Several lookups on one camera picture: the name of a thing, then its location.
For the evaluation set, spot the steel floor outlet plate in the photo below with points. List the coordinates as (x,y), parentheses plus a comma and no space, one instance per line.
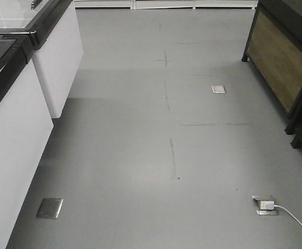
(218,89)

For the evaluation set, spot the far white chest freezer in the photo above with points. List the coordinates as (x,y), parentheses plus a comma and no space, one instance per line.
(52,27)

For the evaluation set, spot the white store shelving unit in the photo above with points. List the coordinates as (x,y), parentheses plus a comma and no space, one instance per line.
(132,4)

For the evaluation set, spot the open floor socket box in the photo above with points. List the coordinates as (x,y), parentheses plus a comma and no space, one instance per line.
(255,200)

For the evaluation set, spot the steel floor plate left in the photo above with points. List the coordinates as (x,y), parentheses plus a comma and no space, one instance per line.
(50,208)

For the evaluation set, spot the wooden black-framed display stand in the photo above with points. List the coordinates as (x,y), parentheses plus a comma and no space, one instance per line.
(274,46)

